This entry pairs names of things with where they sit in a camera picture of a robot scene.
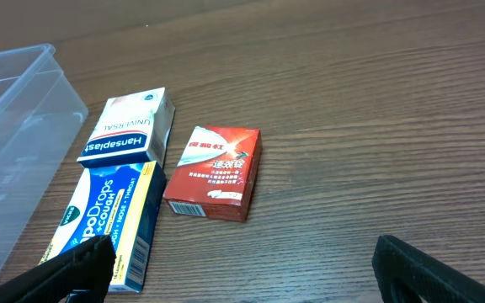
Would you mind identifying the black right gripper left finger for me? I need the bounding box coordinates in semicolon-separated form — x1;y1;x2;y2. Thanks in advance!
0;236;115;303

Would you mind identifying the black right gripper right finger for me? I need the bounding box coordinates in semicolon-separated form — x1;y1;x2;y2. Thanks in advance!
372;235;485;303

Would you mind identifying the blue yellow Vicks VapoDrops box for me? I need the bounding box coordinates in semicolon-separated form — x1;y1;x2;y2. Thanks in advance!
40;161;167;293

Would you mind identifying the white blue Hansaplast box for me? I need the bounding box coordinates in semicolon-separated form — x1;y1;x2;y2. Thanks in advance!
77;88;175;168

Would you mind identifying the red medicine box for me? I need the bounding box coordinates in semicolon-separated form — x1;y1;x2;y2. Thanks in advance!
163;125;263;222

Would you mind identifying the clear plastic container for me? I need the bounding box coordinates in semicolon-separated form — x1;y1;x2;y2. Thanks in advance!
0;44;88;269

